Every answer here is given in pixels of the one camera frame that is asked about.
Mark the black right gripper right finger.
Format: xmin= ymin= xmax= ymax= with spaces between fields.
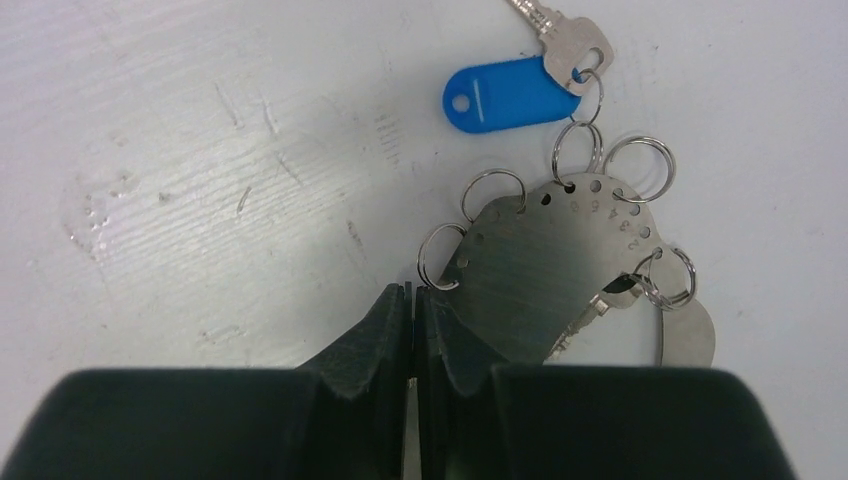
xmin=415 ymin=287 xmax=795 ymax=479

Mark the blue plastic key tag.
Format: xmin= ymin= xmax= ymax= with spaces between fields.
xmin=442 ymin=56 xmax=581 ymax=134

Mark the split ring top middle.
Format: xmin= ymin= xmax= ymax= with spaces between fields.
xmin=551 ymin=119 xmax=605 ymax=189

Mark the split ring on blue tag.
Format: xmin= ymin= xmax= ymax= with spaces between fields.
xmin=568 ymin=68 xmax=605 ymax=127

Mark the split ring right side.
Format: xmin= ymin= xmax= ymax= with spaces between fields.
xmin=629 ymin=246 xmax=699 ymax=313

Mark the silver key under plate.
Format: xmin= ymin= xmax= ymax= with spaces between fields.
xmin=546 ymin=274 xmax=644 ymax=362

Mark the split ring upper left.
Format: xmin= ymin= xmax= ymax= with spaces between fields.
xmin=460 ymin=168 xmax=529 ymax=224

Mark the split ring top right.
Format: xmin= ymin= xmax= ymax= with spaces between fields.
xmin=602 ymin=135 xmax=678 ymax=205

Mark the split ring lower left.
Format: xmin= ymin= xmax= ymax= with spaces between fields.
xmin=417 ymin=222 xmax=469 ymax=292

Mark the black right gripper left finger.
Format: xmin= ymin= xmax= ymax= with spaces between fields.
xmin=1 ymin=284 xmax=412 ymax=479

